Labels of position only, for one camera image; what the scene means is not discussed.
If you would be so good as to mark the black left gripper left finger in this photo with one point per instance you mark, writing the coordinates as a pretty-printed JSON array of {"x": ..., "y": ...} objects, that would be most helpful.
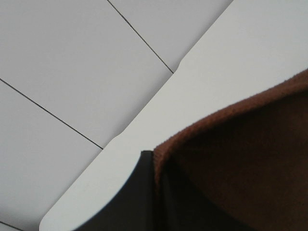
[{"x": 134, "y": 207}]

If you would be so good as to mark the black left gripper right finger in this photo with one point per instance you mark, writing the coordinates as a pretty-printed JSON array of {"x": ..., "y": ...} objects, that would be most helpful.
[{"x": 184, "y": 207}]

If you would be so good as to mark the brown towel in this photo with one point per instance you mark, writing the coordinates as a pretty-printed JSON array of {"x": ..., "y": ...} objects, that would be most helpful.
[{"x": 250, "y": 159}]

